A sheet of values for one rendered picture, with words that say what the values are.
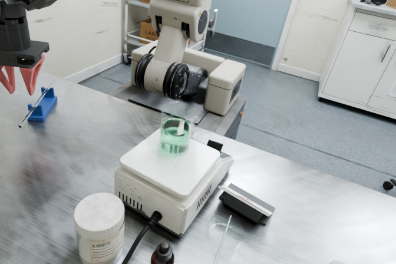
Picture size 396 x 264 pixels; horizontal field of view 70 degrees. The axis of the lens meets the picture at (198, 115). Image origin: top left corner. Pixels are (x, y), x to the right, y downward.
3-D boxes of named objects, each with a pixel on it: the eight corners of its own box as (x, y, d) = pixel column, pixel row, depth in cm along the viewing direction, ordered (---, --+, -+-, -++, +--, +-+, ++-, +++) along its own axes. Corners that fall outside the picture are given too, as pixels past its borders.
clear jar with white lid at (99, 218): (70, 245, 39) (64, 205, 35) (110, 223, 43) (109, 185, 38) (90, 280, 35) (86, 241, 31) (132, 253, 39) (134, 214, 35)
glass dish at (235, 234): (212, 217, 46) (214, 208, 45) (244, 231, 45) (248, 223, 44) (200, 245, 42) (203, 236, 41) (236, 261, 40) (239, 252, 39)
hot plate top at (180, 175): (162, 129, 52) (162, 125, 51) (221, 156, 47) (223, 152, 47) (116, 164, 42) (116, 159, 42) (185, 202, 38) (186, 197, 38)
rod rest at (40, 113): (42, 98, 69) (40, 84, 67) (58, 99, 69) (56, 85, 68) (26, 121, 60) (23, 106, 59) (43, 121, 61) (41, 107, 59)
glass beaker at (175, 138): (155, 158, 44) (159, 113, 40) (158, 137, 48) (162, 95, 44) (193, 162, 44) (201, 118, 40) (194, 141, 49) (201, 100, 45)
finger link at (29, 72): (37, 104, 54) (29, 58, 49) (-4, 100, 53) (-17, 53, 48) (49, 86, 60) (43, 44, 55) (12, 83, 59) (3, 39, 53)
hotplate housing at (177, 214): (177, 142, 62) (181, 111, 58) (232, 168, 57) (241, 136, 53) (102, 210, 44) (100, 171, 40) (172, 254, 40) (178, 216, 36)
